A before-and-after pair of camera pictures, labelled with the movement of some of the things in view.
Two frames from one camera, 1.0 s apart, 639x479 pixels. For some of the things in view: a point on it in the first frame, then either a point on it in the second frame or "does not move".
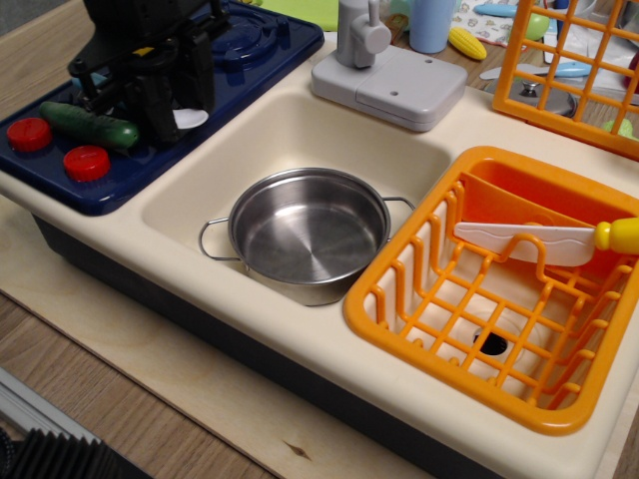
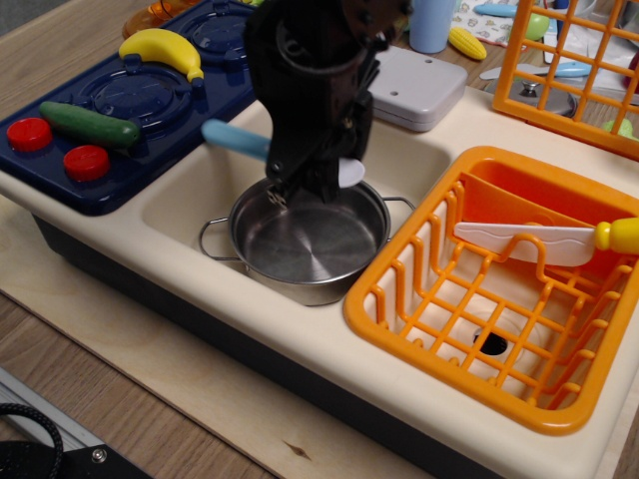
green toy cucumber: x=79 y=125 does not move
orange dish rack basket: x=536 y=340 does not move
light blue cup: x=430 y=22 does not move
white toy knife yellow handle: x=561 y=244 does not move
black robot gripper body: x=133 y=36 -> x=316 y=61
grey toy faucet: x=413 y=91 does not move
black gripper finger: x=199 y=84 -> x=323 y=179
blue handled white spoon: x=183 y=118 -> x=244 y=142
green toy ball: x=537 y=26 does not move
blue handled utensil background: x=573 y=69 does not move
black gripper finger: x=155 y=98 -> x=290 y=150
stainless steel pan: x=305 y=235 does not move
